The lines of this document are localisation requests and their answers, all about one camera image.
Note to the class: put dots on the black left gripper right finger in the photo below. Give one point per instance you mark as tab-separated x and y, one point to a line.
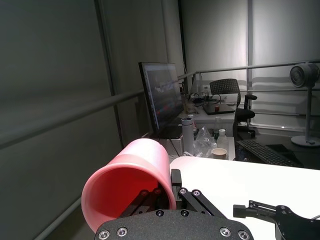
197	200

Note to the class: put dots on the white capped plastic bottle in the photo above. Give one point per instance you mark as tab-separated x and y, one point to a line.
222	141

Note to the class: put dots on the dark closed laptop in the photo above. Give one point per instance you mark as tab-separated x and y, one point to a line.
220	108

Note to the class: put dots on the black office chair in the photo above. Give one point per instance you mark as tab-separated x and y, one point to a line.
225	86

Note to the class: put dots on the gray pedestal fan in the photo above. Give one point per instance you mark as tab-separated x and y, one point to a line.
301	75

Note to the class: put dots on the white thermos bottle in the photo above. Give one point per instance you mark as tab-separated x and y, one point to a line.
188	137

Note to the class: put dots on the paper cup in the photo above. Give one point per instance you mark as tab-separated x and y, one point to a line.
219	153

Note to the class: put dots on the black keyboard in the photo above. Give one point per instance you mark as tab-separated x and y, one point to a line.
267	152

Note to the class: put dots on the clear plastic bag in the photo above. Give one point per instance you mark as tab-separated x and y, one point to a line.
205	145

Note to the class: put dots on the gray vertical railing post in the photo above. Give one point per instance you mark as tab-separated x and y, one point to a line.
110	82

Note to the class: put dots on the black computer monitor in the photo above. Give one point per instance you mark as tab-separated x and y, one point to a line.
162	95

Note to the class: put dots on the small red object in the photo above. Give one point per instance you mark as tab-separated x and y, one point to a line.
217	108

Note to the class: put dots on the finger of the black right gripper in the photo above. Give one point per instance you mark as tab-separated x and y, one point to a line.
241	211

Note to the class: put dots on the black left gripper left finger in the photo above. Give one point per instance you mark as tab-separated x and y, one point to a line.
147	200

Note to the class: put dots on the green label plastic bottle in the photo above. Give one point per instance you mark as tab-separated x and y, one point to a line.
217	125

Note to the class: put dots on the gray horizontal railing bar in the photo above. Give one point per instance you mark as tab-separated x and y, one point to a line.
62	120
262	66
57	220
275	90

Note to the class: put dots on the pink plastic cup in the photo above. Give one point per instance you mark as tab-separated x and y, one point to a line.
140	160

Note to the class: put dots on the white desk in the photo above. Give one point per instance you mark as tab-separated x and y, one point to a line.
200	120

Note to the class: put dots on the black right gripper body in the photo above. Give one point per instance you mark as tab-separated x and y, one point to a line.
297	230

